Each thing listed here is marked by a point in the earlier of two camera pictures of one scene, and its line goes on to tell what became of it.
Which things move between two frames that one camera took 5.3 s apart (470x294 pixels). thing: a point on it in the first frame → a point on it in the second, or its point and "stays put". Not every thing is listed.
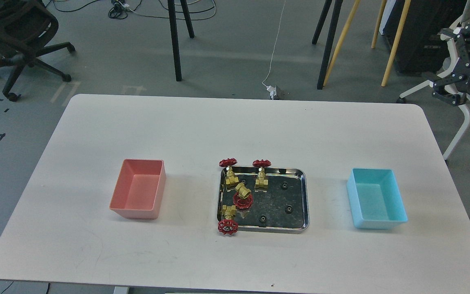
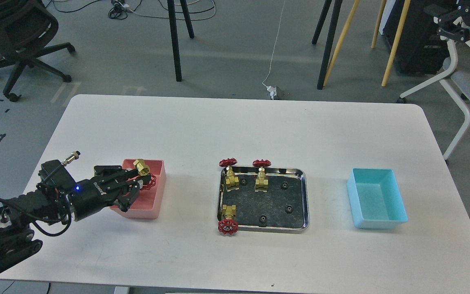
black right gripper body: (452, 89) → (460, 22)
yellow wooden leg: (397, 42) stays put
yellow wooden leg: (350, 18) stays put
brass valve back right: (261, 184) stays put
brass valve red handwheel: (243, 199) → (144, 170)
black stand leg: (337, 6) stays put
